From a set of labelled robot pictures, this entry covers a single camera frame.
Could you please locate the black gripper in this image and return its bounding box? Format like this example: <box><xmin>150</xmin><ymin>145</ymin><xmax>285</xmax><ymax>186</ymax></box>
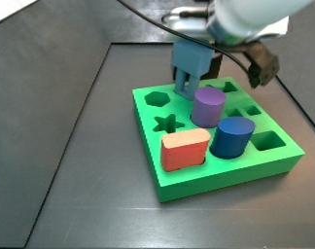
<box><xmin>220</xmin><ymin>41</ymin><xmax>280</xmax><ymax>89</ymax></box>

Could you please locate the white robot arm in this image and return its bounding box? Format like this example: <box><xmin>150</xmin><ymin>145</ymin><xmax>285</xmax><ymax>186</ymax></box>
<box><xmin>162</xmin><ymin>0</ymin><xmax>315</xmax><ymax>88</ymax></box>

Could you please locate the black fixture block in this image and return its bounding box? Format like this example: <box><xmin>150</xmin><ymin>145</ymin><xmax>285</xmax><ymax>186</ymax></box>
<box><xmin>202</xmin><ymin>53</ymin><xmax>223</xmax><ymax>80</ymax></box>

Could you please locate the purple cylinder block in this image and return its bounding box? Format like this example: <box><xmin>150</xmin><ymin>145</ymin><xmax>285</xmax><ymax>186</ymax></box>
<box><xmin>192</xmin><ymin>87</ymin><xmax>227</xmax><ymax>128</ymax></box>

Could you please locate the dark blue cylinder block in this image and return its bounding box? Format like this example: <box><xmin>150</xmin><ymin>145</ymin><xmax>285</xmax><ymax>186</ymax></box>
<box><xmin>209</xmin><ymin>117</ymin><xmax>256</xmax><ymax>160</ymax></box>

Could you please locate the green shape sorter base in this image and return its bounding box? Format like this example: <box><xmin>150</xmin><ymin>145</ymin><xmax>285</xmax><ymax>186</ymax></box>
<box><xmin>133</xmin><ymin>78</ymin><xmax>304</xmax><ymax>202</ymax></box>

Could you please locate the red rounded rectangle block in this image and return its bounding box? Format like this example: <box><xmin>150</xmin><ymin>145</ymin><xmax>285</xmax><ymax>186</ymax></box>
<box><xmin>160</xmin><ymin>128</ymin><xmax>210</xmax><ymax>172</ymax></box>

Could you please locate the black cable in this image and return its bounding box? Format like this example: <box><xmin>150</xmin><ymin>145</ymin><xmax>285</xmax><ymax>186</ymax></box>
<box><xmin>116</xmin><ymin>0</ymin><xmax>255</xmax><ymax>77</ymax></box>

